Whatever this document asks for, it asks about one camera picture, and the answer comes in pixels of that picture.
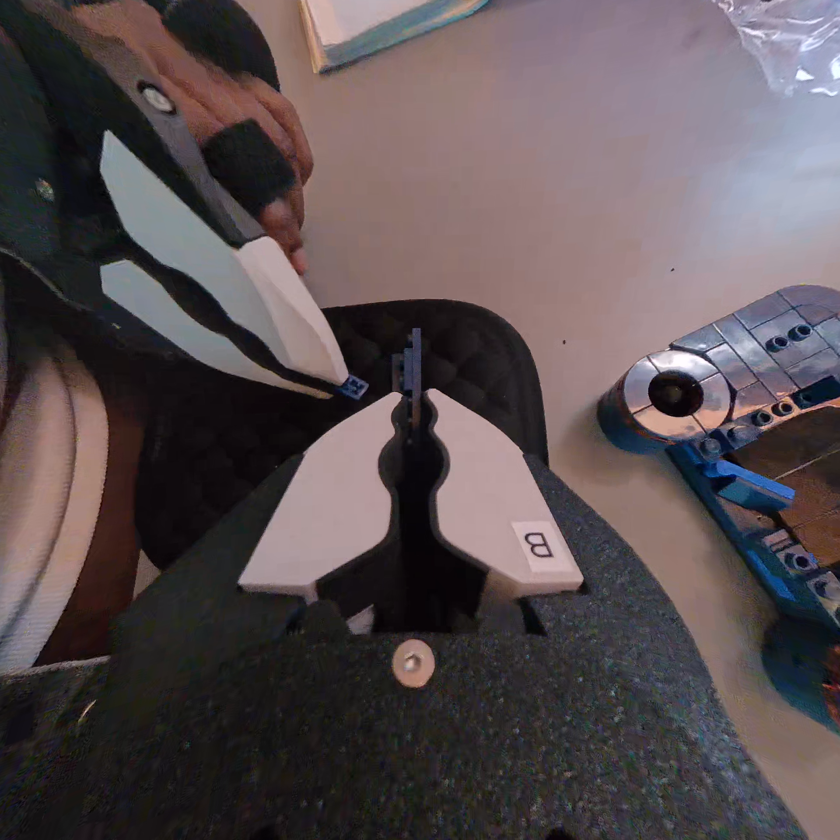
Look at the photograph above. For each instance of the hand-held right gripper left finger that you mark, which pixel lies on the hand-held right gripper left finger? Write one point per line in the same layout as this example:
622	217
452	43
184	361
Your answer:
328	518

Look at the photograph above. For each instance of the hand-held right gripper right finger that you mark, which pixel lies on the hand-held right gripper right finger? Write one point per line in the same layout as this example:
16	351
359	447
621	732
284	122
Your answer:
492	505

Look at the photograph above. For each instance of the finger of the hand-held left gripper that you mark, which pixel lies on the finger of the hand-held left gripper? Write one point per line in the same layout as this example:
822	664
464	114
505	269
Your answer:
151	302
197	229

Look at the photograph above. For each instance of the small blue brick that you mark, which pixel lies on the small blue brick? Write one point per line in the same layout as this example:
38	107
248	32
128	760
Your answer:
354	387

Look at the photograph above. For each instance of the blue brick bar orange ends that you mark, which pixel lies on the blue brick bar orange ends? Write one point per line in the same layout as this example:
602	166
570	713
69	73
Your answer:
413	367

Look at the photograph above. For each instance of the blue brick-built game console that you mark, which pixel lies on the blue brick-built game console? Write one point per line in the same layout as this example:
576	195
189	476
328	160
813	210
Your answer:
722	367

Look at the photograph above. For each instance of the person's left hand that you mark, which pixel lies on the person's left hand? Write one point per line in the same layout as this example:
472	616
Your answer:
229	92

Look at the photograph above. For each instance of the large black cushioned pad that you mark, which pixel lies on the large black cushioned pad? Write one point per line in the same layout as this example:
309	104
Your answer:
472	354

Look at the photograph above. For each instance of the instruction booklet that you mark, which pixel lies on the instruction booklet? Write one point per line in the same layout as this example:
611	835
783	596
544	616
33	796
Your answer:
367	19

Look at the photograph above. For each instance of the clear plastic bag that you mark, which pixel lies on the clear plastic bag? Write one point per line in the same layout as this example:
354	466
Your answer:
787	39

